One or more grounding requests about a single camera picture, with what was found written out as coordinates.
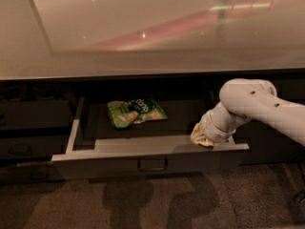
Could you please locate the green snack bag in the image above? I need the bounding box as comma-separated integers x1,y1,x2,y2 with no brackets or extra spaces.
107,98,168,129

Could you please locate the dark snack packets left drawer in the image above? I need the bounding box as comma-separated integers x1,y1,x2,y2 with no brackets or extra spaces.
0,84,65,102

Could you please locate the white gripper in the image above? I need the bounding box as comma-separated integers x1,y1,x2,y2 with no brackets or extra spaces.
191,108,236,147

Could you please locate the dark grey cabinet door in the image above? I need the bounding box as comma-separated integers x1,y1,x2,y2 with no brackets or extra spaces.
234,78,305,164

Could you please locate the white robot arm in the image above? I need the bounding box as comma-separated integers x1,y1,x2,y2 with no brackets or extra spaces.
191,78,305,147

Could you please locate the dark grey drawer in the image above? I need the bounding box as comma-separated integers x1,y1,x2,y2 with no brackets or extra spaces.
0,100,71,131
0,135,68,159
0,162,64,185
51,97,250,179

